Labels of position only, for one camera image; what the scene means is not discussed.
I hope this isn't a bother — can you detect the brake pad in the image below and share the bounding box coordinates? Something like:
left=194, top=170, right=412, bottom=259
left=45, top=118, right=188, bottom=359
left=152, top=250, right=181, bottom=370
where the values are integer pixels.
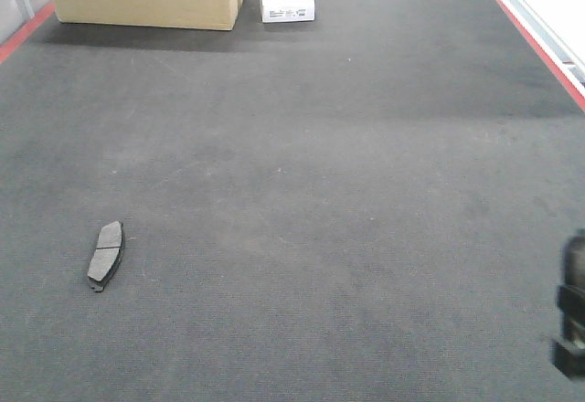
left=87, top=220, right=124, bottom=292

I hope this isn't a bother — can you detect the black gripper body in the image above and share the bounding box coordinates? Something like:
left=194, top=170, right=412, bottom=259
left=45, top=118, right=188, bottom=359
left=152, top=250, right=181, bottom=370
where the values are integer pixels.
left=551, top=230, right=584, bottom=380

